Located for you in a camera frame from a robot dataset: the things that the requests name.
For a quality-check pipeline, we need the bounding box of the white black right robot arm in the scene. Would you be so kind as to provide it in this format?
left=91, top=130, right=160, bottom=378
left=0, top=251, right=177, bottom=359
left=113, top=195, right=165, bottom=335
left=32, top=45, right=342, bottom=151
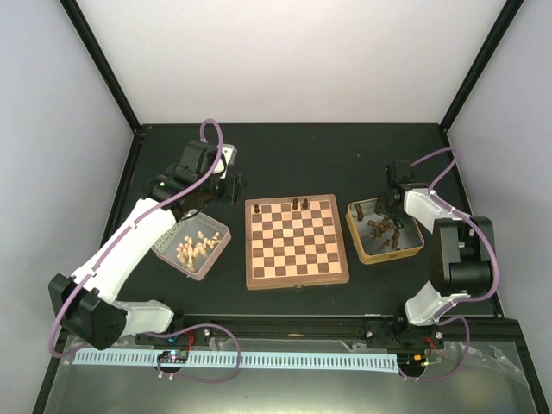
left=374, top=160, right=499, bottom=348

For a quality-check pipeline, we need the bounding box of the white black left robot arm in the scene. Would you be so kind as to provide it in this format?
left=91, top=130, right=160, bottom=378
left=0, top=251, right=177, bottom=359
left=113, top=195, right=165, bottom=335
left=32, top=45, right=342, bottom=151
left=48, top=141, right=242, bottom=356

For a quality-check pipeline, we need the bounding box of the dark chess pieces pile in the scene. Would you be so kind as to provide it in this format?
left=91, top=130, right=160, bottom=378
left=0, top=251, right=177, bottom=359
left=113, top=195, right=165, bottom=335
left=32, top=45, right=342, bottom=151
left=351, top=203, right=410, bottom=255

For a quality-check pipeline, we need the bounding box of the light wooden chess pieces pile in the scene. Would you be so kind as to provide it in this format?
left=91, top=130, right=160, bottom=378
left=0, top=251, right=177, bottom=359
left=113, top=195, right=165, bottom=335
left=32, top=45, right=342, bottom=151
left=176, top=231, right=221, bottom=273

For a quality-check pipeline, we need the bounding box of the wooden chess board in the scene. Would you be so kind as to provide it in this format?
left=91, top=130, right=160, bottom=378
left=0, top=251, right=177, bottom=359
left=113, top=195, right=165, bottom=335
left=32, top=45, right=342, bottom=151
left=245, top=194, right=350, bottom=291

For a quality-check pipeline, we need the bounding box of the right circuit board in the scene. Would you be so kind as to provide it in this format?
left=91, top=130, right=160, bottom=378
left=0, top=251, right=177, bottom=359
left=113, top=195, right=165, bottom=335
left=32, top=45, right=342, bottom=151
left=397, top=354, right=442, bottom=367

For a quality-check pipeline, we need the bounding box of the circuit board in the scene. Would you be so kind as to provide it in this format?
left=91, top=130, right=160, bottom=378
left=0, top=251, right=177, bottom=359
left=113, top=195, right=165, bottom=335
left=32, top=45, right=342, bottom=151
left=157, top=350, right=189, bottom=364
left=397, top=354, right=442, bottom=367

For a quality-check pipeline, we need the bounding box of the left circuit board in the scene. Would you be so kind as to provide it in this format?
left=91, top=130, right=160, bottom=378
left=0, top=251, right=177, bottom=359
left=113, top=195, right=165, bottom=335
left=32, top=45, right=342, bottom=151
left=157, top=350, right=189, bottom=364

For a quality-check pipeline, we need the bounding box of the gold metal tin tray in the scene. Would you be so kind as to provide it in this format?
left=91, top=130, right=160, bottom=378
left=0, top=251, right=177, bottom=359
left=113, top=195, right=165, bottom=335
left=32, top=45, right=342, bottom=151
left=346, top=198, right=425, bottom=265

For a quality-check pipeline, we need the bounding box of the pink metal tin tray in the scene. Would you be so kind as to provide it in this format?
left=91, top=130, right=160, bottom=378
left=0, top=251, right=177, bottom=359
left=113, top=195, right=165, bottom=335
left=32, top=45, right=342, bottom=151
left=151, top=210, right=231, bottom=281

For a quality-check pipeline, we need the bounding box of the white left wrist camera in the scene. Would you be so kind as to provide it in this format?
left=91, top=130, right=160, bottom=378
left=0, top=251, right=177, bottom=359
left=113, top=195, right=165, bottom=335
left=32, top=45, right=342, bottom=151
left=213, top=144, right=237, bottom=179

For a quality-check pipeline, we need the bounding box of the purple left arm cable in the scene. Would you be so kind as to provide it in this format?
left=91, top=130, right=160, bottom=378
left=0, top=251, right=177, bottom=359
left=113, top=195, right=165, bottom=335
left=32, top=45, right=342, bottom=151
left=47, top=119, right=225, bottom=359

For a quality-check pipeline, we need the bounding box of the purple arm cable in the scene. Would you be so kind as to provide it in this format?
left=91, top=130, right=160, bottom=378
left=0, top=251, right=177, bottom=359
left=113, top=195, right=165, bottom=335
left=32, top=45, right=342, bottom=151
left=409, top=147, right=501, bottom=383
left=47, top=119, right=225, bottom=359

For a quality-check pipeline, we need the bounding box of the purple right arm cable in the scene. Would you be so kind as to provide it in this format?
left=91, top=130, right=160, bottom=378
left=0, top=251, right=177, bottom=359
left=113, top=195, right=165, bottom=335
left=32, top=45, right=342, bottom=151
left=409, top=147, right=501, bottom=383

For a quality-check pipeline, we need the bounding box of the black mounting rail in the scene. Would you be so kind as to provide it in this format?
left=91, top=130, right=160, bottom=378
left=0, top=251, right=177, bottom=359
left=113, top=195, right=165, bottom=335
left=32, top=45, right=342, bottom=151
left=133, top=314, right=523, bottom=349

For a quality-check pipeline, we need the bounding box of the light blue cable duct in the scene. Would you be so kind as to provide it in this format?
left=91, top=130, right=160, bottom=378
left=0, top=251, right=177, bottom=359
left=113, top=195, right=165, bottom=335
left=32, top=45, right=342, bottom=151
left=72, top=348, right=399, bottom=373

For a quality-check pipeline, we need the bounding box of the black frame post right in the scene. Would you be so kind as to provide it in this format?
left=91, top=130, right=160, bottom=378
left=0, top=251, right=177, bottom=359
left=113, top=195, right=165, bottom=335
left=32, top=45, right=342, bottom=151
left=439, top=0, right=524, bottom=133

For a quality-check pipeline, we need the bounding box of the black frame post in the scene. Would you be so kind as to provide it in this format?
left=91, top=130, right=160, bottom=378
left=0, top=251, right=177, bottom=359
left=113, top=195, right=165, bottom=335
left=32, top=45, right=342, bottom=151
left=60, top=0, right=141, bottom=133
left=439, top=0, right=524, bottom=133

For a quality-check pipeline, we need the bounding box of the black frame post left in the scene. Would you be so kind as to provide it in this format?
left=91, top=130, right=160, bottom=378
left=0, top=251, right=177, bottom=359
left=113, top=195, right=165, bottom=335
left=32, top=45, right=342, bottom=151
left=60, top=0, right=141, bottom=133

